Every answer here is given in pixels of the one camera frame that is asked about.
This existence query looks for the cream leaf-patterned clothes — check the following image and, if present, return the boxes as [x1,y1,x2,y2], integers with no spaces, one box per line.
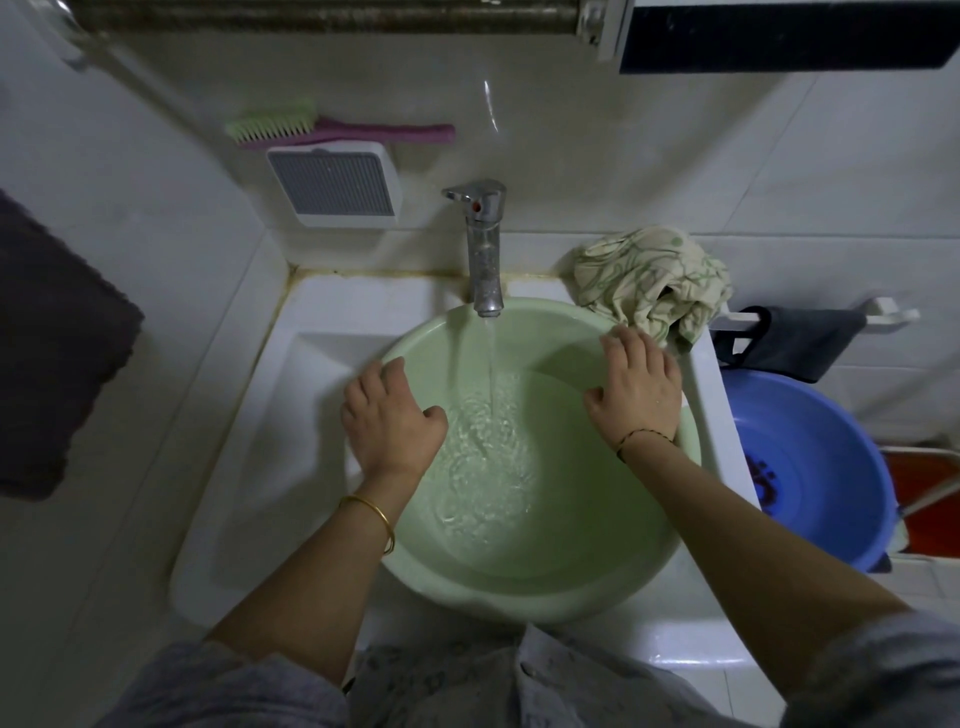
[572,224,734,354]

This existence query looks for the red bucket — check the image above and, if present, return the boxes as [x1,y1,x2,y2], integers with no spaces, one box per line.
[878,446,960,560]

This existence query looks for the metal faucet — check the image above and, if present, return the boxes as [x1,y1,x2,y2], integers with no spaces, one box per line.
[440,178,508,319]

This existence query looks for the gold bangle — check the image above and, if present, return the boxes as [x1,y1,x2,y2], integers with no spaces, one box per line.
[338,494,397,556]

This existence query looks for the person's left forearm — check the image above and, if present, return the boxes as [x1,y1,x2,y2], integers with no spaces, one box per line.
[206,468,429,688]

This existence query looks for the blue plastic basin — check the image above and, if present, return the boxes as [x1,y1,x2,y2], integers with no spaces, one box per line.
[721,368,899,575]

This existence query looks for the dark grey cloth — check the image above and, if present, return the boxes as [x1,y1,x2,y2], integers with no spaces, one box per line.
[712,305,870,384]

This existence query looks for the green and pink scrub brush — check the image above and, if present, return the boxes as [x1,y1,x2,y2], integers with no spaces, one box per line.
[224,99,457,149]

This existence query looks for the rusty metal towel bar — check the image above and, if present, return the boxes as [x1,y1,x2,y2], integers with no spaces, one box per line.
[44,0,609,69]

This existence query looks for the person's right hand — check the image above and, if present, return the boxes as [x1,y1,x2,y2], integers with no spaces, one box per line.
[583,326,684,451]

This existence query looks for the person's left hand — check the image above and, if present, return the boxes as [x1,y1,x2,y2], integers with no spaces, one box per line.
[341,356,450,481]

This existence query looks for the white wall cabinet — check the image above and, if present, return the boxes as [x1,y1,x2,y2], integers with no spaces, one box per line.
[597,0,960,75]

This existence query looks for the dark purple towel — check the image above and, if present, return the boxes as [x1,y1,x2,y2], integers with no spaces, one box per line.
[0,187,146,502]

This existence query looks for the thin cord bracelet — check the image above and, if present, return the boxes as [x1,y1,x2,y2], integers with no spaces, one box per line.
[615,428,676,463]

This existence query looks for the white ceramic sink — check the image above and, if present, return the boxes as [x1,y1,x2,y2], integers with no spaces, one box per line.
[168,268,763,669]

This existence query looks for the person's right forearm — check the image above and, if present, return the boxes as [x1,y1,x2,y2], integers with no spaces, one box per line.
[616,434,913,706]

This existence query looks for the person's grey patterned shirt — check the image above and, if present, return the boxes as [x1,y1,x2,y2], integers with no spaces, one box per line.
[97,611,960,728]

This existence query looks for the white wall box grey ribbed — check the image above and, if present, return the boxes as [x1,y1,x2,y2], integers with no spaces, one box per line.
[265,140,404,229]

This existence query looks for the light green plastic basin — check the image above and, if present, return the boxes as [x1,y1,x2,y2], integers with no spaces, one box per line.
[374,296,704,625]

